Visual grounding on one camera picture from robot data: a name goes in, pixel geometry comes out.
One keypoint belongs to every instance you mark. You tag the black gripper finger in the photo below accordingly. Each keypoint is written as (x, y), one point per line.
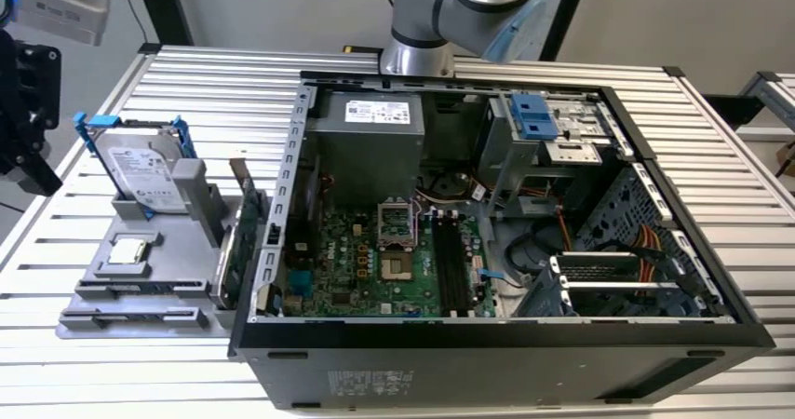
(38, 88)

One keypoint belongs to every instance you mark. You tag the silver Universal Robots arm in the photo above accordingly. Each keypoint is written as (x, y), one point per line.
(485, 0)

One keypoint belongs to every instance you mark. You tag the black RAM slot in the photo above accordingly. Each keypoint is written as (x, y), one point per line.
(445, 260)
(459, 260)

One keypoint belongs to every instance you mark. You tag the black table end cap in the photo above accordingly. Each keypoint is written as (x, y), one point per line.
(674, 71)
(150, 49)

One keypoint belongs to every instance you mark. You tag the hard disk in blue carrier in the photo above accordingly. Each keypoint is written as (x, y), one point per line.
(139, 167)

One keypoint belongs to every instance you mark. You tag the silver CPU chip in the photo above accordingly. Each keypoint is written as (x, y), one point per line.
(127, 250)

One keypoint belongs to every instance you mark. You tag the grey plastic parts rack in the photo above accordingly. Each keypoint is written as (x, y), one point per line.
(181, 260)

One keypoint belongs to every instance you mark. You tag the green graphics card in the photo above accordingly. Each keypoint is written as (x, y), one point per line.
(246, 233)

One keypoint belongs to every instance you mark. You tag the grey power supply unit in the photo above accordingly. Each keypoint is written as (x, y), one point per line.
(366, 158)

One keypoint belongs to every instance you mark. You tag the CPU socket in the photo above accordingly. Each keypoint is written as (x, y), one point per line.
(398, 265)

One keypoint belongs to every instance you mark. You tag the round black case speaker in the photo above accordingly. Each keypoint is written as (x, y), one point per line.
(449, 187)

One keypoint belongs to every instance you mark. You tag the green motherboard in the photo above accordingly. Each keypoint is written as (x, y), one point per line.
(403, 298)

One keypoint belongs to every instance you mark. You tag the blue plastic drive latch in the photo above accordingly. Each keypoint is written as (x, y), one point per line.
(531, 116)

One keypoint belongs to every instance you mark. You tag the black open PC case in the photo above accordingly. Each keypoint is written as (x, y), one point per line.
(435, 372)

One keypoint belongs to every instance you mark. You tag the grey metal disk bay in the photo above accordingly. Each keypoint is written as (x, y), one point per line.
(597, 263)

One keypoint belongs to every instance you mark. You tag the aluminium slat side table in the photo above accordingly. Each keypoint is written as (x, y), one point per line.
(773, 98)

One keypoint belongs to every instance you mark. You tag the brown cardboard box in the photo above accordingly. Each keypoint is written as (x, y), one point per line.
(786, 158)

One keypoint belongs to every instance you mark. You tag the black vertical frame post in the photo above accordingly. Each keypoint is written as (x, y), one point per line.
(165, 9)
(569, 14)

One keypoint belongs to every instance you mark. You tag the black table connector bracket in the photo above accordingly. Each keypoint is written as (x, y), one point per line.
(733, 109)

